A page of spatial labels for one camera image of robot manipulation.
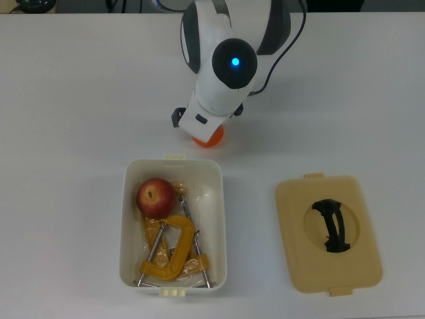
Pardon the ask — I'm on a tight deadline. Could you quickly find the orange toy fruit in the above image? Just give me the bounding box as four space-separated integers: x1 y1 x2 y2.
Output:
192 126 225 149

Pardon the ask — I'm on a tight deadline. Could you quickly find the red apple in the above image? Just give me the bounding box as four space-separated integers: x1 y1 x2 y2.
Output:
136 177 178 219

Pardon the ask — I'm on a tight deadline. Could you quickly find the white plastic container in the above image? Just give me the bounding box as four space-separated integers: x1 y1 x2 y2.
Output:
118 153 228 297

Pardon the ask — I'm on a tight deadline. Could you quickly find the clear plastic bag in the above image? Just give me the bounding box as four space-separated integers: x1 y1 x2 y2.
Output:
141 179 217 287

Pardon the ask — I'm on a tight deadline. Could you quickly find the large yellow C-clamp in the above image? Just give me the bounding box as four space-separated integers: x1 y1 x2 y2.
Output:
134 215 196 287

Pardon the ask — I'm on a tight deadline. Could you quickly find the beige plastic lid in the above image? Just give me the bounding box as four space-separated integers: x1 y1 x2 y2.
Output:
274 172 384 297

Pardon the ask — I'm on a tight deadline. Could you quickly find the yellow C-clamp in bag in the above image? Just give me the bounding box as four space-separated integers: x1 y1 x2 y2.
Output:
174 181 217 289

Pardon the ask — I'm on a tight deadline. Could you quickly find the black round object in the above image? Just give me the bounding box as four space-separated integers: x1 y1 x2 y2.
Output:
15 0 57 14

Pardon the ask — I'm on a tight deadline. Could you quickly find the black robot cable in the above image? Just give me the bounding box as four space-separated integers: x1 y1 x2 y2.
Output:
247 0 308 99

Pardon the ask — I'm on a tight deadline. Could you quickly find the black lid handle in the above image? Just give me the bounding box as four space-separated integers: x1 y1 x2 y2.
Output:
311 198 352 253

